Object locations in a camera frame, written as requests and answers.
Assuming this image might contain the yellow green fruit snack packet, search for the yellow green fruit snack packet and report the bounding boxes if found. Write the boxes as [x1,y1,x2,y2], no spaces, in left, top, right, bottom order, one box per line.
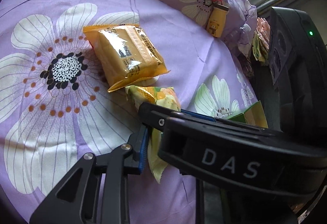
[125,85,181,183]

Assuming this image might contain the folded colourful cloth stack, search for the folded colourful cloth stack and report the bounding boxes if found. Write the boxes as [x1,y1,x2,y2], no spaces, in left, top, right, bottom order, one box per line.
[252,18,270,65]

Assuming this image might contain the green white cardboard box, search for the green white cardboard box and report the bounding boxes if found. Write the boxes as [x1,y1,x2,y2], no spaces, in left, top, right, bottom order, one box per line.
[227,101,268,128]

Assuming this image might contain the clear plastic water bottle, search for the clear plastic water bottle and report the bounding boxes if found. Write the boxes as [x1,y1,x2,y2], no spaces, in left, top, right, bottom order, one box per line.
[224,23,252,47]

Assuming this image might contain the yellow bear drink bottle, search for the yellow bear drink bottle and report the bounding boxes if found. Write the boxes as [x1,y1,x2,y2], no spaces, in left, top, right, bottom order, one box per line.
[206,0,229,38]

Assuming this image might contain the purple floral bed sheet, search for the purple floral bed sheet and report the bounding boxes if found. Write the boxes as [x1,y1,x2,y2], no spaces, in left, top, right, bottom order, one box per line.
[1,0,257,220]

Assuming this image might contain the orange snack packet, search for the orange snack packet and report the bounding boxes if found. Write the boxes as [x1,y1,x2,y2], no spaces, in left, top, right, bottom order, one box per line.
[83,24,170,93]

